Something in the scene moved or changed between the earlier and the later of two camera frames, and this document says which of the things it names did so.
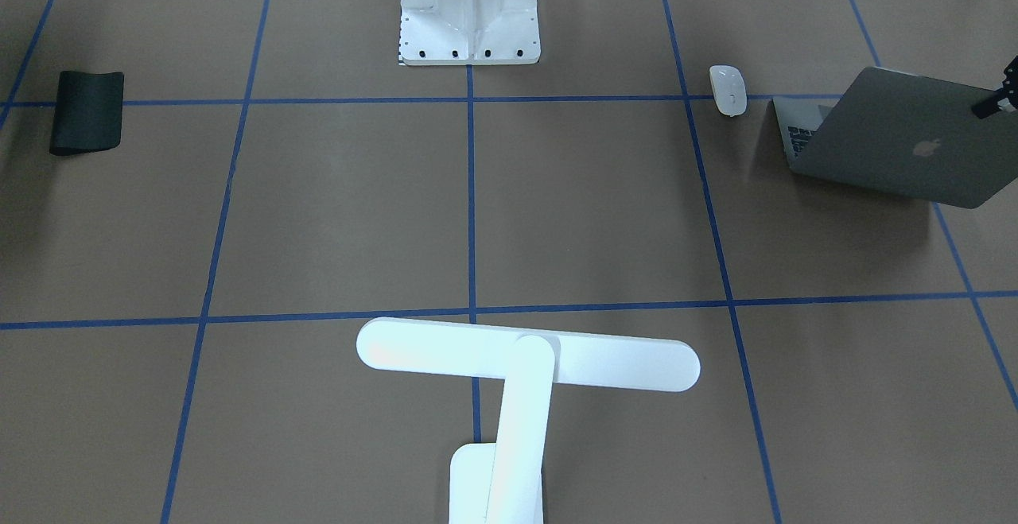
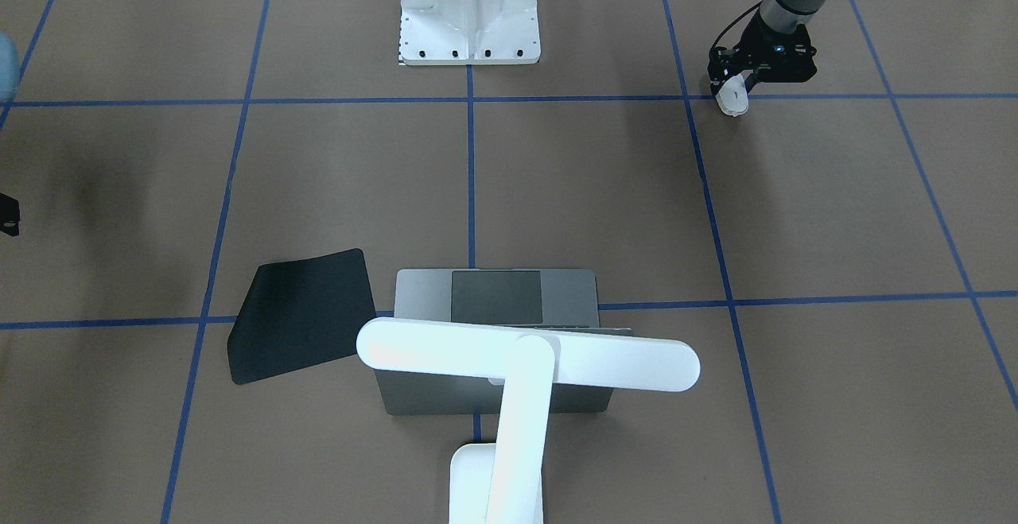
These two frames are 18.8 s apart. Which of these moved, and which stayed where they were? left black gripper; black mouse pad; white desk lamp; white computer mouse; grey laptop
Moved: left black gripper; black mouse pad; grey laptop
Stayed: white computer mouse; white desk lamp
